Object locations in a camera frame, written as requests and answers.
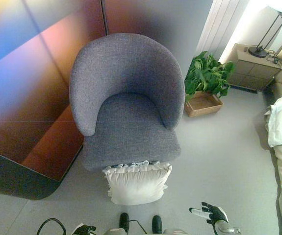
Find silver robot right leg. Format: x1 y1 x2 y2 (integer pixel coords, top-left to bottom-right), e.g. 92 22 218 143
163 228 188 235

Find black robot foot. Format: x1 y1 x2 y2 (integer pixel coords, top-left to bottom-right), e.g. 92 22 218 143
152 214 163 234
119 212 130 231

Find thick black wrist cable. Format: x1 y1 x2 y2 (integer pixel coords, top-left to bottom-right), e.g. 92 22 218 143
37 217 68 235

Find black cable on nightstand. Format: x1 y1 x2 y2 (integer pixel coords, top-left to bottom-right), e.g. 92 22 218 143
267 49 282 65

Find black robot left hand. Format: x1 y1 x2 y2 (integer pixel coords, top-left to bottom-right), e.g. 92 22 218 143
71 224 97 235

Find grey fabric armchair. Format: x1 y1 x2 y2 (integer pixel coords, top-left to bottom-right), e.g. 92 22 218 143
69 33 186 172

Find silver robot leg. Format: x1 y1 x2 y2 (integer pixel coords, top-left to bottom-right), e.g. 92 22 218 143
163 228 188 235
105 227 127 235

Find black robot left foot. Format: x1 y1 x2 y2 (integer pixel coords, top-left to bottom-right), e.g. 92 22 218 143
119 212 130 231

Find white ruffled pillow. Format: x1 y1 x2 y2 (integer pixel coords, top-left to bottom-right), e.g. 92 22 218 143
102 160 173 205

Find robot legs and feet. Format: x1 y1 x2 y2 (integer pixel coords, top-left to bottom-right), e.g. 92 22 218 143
128 219 148 235

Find dark metal table lamp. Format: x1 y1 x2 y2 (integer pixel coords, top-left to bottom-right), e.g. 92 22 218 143
248 4 282 59

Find reddish brown wooden cabinet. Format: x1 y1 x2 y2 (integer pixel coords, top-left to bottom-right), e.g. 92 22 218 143
0 104 85 201

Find beige nightstand with drawers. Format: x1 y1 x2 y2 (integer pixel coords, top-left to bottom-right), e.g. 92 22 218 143
225 43 282 92

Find green leafy potted plant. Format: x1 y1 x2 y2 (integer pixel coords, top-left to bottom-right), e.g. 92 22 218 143
184 50 236 101

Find black robot right foot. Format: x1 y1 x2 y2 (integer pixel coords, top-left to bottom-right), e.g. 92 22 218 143
152 214 163 234

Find white pleated curtain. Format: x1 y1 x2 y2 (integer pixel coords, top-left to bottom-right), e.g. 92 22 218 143
196 0 251 62

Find silver robot left leg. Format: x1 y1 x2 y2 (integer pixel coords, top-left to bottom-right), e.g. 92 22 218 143
105 227 127 235

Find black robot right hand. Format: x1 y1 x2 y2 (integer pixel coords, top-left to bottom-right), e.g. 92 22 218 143
189 202 230 225

